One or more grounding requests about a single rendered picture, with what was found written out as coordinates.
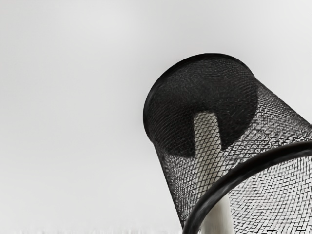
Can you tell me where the white pen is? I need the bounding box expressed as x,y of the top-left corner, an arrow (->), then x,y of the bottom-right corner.
193,111 -> 232,234

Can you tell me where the black mesh pen holder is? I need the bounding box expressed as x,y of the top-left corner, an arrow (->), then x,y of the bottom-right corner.
143,53 -> 312,234

